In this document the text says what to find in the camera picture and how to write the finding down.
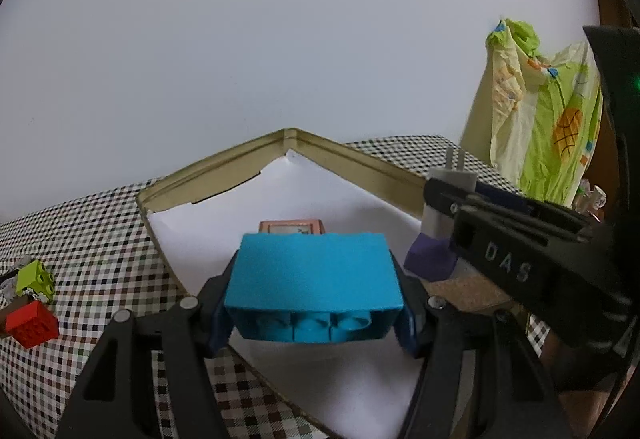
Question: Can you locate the white charger plug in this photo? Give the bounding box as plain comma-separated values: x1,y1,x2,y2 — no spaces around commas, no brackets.
420,148,478,240

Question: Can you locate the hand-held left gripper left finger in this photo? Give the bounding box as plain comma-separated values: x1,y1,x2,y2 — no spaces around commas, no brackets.
57,251,241,439

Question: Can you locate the blue toy block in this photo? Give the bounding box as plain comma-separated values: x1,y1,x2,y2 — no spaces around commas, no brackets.
223,232,406,345

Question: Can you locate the pink picture frame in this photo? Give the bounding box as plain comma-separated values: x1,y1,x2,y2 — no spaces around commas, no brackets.
259,218,326,236

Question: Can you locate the green toy block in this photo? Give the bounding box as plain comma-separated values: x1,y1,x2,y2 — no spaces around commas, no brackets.
15,260,57,305

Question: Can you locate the green yellow printed cloth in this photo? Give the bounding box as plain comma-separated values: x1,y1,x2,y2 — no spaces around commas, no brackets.
460,18,603,210

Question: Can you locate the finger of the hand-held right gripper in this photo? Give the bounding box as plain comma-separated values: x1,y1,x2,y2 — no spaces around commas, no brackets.
422,177,596,236
474,181,538,214

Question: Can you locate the checkered tablecloth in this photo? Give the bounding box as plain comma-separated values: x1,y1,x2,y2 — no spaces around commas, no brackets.
0,135,556,439

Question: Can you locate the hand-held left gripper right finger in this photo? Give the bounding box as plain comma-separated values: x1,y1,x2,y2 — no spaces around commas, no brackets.
387,254,573,439

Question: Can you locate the grey patterned fabric pouch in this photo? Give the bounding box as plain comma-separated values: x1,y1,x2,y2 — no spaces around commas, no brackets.
0,269,21,300

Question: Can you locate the brown toy brick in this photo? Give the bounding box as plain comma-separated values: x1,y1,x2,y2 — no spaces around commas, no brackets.
0,294,28,332

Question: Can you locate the brown wooden door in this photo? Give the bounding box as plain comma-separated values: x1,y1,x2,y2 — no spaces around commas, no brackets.
594,0,632,28

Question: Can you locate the gold tin box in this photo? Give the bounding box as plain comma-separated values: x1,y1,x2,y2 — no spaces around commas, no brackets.
136,128,516,439

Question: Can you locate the red toy block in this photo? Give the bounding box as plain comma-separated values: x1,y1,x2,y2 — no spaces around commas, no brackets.
5,301,60,349

